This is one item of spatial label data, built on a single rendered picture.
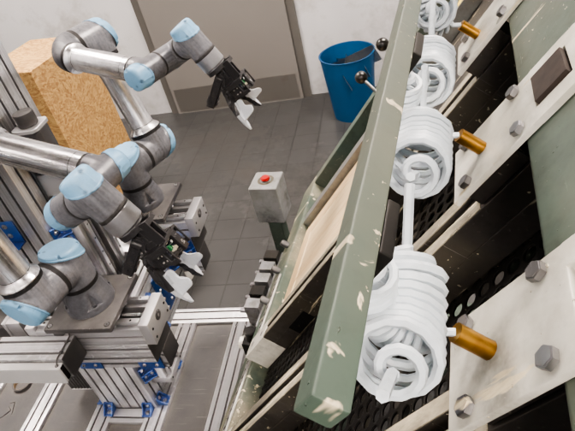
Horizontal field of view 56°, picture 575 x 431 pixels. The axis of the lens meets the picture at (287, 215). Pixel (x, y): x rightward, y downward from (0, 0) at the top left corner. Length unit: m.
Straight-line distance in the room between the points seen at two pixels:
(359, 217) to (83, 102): 3.27
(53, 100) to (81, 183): 2.29
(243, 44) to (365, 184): 4.44
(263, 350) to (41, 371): 0.69
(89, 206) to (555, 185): 0.85
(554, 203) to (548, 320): 0.12
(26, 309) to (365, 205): 1.31
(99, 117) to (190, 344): 1.66
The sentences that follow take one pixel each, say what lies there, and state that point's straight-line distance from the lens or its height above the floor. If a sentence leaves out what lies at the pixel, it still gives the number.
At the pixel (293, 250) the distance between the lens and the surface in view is 1.85.
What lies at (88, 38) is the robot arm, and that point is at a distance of 1.95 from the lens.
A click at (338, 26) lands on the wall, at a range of 4.65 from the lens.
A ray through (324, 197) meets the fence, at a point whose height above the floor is 1.02.
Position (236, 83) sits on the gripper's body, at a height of 1.49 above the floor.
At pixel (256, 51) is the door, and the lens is 4.76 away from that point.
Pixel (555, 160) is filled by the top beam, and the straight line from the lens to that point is 0.51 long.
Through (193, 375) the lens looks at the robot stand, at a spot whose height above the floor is 0.21.
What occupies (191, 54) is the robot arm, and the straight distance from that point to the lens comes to 1.63.
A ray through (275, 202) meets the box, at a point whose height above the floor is 0.86.
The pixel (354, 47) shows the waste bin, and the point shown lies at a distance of 4.46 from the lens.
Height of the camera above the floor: 2.13
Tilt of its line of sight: 37 degrees down
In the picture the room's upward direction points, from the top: 15 degrees counter-clockwise
